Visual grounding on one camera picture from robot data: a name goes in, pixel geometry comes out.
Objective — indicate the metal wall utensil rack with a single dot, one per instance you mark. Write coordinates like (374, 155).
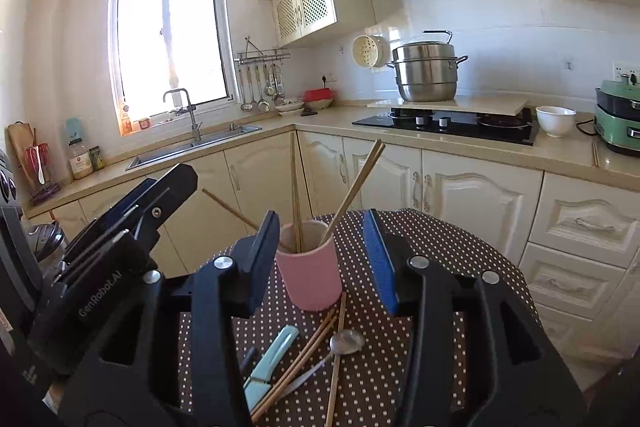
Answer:
(260, 54)

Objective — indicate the pink cup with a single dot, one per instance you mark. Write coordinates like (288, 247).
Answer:
(312, 277)

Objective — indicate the green electric cooker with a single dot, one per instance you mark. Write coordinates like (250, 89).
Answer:
(620, 127)

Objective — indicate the white wall outlet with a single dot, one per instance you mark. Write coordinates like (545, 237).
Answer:
(620, 70)
(635, 77)

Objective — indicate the glass jar with label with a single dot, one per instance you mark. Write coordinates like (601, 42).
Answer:
(80, 162)

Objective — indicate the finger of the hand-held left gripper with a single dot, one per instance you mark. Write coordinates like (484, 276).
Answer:
(175, 192)
(120, 207)

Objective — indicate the black appliance with knobs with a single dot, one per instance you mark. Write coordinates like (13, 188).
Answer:
(7, 187)

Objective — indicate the small windowsill jar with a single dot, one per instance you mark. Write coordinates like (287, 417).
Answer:
(144, 123)

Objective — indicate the beige kitchen countertop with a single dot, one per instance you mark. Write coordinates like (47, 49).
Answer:
(550, 152)

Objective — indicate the small lattice door cabinet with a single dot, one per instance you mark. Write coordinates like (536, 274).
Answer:
(310, 2)

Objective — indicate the pile of wooden chopsticks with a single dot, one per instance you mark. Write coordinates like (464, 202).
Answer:
(300, 357)

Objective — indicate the orange bottle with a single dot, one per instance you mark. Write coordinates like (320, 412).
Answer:
(126, 121)

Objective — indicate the wooden cutting board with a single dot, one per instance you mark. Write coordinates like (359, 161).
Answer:
(20, 142)

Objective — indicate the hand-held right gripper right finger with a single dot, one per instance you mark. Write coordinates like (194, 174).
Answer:
(380, 257)

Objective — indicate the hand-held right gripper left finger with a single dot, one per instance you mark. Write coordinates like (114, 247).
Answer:
(267, 252)

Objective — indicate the red lidded container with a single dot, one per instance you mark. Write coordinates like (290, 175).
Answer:
(319, 96)

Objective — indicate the brown polka dot tablecloth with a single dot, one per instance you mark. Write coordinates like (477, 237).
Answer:
(440, 232)

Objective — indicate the cream hanging colander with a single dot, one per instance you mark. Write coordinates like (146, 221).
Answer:
(367, 52)

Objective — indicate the small dark jar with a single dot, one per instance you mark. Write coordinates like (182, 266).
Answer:
(96, 158)

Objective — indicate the metal sink faucet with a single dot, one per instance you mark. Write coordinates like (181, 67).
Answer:
(195, 127)

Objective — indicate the white bowl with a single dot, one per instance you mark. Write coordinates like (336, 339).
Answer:
(555, 122)

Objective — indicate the teal packet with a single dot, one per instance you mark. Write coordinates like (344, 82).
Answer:
(74, 129)

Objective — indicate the cream base cabinets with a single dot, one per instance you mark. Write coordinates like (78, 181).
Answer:
(475, 197)

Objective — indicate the stainless steel steamer pot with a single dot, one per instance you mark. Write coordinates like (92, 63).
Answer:
(425, 82)

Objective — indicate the kitchen window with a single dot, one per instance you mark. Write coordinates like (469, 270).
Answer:
(190, 32)

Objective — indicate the wall outlet with plug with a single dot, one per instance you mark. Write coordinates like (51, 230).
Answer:
(327, 78)

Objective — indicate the metal spoon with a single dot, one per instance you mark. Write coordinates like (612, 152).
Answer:
(346, 341)

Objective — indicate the stacked white dishes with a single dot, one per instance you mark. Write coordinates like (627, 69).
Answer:
(289, 107)

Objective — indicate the purple utensil stand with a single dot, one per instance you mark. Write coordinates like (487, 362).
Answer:
(45, 194)

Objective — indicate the hanging metal ladle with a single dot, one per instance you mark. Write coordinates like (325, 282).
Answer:
(278, 84)
(270, 82)
(246, 89)
(261, 89)

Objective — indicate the stainless steel sink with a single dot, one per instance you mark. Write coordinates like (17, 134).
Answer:
(200, 147)

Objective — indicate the wooden chopstick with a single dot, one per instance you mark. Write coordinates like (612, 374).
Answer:
(364, 181)
(295, 187)
(225, 205)
(357, 179)

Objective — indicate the black glass cooktop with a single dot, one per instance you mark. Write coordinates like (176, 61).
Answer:
(380, 122)

